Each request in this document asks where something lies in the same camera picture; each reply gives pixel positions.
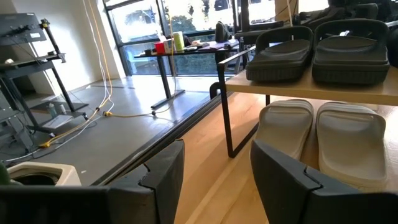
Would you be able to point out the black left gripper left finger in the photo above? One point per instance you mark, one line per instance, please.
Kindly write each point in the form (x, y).
(155, 193)

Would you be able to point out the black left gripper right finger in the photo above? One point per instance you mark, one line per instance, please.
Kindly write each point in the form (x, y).
(286, 193)

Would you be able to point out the grey slide sandal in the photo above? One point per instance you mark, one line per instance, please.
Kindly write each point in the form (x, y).
(286, 124)
(351, 143)

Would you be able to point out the black slide sandal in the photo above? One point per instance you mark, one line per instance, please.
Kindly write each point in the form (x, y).
(280, 60)
(351, 59)

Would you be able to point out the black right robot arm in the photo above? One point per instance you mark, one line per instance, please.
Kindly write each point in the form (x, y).
(335, 11)

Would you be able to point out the wooden shelf black metal legs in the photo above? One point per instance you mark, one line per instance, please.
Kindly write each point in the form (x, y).
(311, 90)

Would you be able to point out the white hexagonal plant pot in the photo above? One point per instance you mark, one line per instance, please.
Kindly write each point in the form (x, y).
(66, 174)

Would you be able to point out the black office table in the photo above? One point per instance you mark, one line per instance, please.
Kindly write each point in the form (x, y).
(161, 70)

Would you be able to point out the red cup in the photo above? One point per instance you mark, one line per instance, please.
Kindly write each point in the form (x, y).
(159, 48)

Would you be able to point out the green cactus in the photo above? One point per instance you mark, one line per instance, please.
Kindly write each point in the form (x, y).
(3, 175)

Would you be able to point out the dark backpack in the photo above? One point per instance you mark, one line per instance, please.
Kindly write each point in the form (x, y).
(223, 31)

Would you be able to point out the black equipment stand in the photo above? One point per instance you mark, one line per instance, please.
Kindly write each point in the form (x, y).
(18, 28)

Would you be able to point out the black aluminium table frame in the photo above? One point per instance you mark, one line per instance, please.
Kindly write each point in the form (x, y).
(161, 137)

